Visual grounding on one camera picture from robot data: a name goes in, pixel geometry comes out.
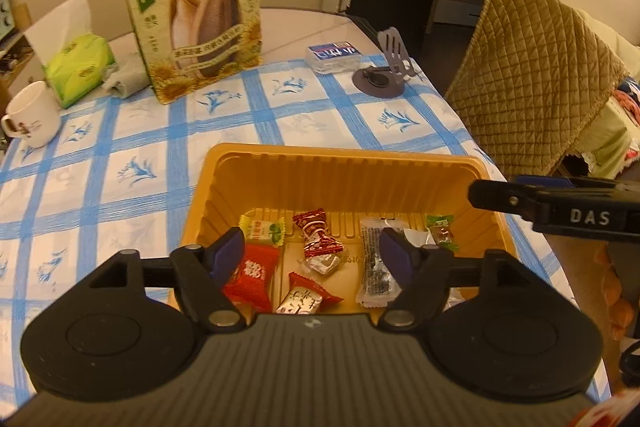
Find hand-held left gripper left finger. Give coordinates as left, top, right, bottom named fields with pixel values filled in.
left=92, top=227, right=248, bottom=333

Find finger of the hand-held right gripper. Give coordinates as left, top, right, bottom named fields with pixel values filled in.
left=510, top=175, right=640, bottom=196
left=468, top=178, right=541, bottom=220

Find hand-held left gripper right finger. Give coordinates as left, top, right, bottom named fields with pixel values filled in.
left=377, top=227, right=516, bottom=330

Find clear packet black filling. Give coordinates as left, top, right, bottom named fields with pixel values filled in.
left=356, top=216, right=406, bottom=309

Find red packet white characters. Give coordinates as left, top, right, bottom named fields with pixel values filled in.
left=222, top=244, right=281, bottom=313

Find yellow candy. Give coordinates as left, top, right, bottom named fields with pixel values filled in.
left=239, top=209, right=286, bottom=248

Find green candy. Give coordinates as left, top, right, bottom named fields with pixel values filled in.
left=425, top=213, right=461, bottom=254

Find red packet beige picture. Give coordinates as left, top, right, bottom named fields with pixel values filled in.
left=274, top=272, right=345, bottom=316

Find maroon candy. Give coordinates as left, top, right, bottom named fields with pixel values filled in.
left=292, top=208, right=347, bottom=278

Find orange plastic tray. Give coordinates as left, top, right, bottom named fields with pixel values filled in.
left=167, top=143, right=528, bottom=323

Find person's right hand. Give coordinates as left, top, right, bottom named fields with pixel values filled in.
left=594, top=247, right=632, bottom=343

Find yellow-green covered furniture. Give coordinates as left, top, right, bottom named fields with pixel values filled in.
left=560, top=7, right=640, bottom=178

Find beige quilted chair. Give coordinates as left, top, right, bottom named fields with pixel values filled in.
left=444, top=0, right=628, bottom=180

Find blue checked tablecloth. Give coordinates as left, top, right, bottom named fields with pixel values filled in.
left=0, top=34, right=608, bottom=408

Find grey phone stand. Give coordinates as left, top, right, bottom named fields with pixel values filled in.
left=351, top=27, right=421, bottom=98

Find person's patterned clothing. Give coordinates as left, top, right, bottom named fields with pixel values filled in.
left=570, top=387, right=640, bottom=427

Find grey cloth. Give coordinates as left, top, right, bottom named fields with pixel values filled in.
left=102, top=54, right=153, bottom=100

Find blue card box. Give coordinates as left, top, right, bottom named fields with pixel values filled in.
left=306, top=42, right=363, bottom=75

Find sunflower seed bag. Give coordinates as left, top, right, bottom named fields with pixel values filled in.
left=116, top=0, right=263, bottom=106

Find white mug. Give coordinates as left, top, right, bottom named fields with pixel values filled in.
left=0, top=81, right=62, bottom=149

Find green tissue pack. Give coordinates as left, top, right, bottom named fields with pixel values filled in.
left=24, top=0, right=118, bottom=109

